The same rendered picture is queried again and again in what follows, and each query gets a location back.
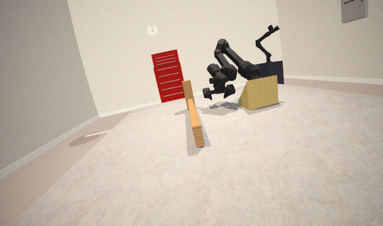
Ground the wooden side rail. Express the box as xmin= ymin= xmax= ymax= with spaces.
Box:
xmin=188 ymin=99 xmax=205 ymax=147

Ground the wooden post with slot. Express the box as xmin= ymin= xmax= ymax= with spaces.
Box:
xmin=182 ymin=80 xmax=195 ymax=111

